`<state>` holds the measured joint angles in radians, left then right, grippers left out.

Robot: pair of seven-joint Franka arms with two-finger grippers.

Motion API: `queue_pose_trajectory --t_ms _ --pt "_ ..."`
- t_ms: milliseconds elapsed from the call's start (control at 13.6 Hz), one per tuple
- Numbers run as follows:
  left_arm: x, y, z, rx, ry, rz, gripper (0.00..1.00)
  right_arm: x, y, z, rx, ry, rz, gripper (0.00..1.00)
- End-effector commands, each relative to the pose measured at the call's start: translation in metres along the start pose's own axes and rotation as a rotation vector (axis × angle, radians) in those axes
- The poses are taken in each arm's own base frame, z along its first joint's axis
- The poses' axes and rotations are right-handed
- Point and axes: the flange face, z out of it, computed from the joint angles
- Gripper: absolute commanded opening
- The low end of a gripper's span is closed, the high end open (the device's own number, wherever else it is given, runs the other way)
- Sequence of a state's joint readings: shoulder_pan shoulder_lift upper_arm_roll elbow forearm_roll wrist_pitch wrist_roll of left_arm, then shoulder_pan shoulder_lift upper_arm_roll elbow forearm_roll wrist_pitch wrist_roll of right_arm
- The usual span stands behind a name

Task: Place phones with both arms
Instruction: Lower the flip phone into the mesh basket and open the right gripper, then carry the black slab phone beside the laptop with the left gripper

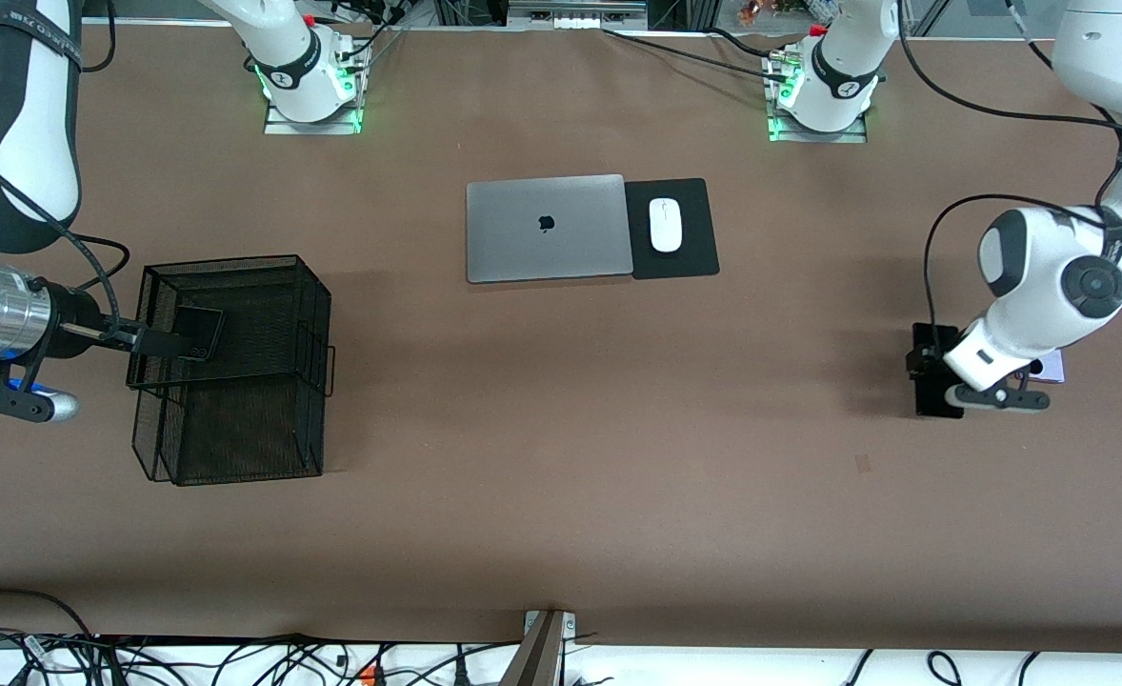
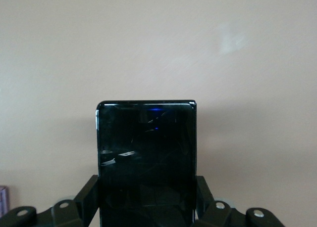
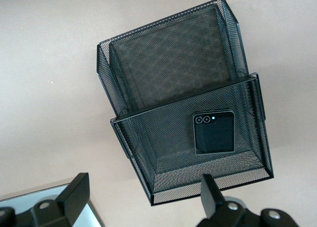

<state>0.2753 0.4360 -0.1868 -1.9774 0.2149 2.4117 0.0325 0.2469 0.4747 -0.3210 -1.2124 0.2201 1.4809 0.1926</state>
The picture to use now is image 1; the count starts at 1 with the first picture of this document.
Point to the white computer mouse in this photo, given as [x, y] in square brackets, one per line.
[665, 227]

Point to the tall black smartphone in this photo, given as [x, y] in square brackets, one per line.
[932, 400]

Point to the grey power strip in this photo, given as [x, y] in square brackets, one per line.
[575, 21]

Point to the aluminium bracket post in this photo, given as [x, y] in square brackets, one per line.
[542, 657]

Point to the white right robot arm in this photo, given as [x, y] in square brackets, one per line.
[37, 143]

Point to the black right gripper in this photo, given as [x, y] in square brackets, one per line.
[73, 316]

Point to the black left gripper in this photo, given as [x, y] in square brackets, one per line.
[929, 363]

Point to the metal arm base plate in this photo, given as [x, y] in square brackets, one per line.
[313, 128]
[813, 137]

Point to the small black flip phone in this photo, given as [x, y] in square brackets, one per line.
[204, 329]

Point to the black mouse pad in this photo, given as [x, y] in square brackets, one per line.
[699, 257]

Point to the grey closed laptop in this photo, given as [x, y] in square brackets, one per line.
[523, 238]

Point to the lilac white flip phone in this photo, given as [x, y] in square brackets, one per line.
[1054, 370]

